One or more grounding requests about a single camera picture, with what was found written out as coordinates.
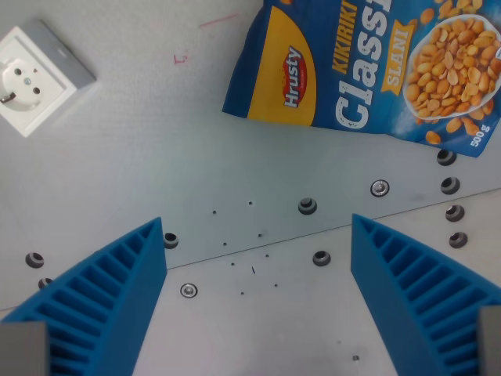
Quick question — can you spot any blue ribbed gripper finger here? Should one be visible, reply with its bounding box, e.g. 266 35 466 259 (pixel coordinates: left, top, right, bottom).
350 213 501 376
0 216 168 376

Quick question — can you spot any white wall power socket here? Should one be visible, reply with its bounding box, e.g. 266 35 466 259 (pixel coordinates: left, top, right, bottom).
0 18 98 138

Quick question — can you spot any blue peanut snack bag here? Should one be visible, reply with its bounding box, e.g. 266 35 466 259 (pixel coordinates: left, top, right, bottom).
222 0 501 158

